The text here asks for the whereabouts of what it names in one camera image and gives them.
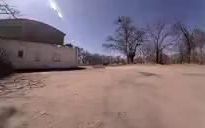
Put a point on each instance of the white building with dark roof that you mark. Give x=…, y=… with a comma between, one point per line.
x=40, y=53

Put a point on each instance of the row of bare trees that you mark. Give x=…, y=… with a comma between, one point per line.
x=156, y=46

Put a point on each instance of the sandy dirt ground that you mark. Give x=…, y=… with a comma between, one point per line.
x=123, y=96

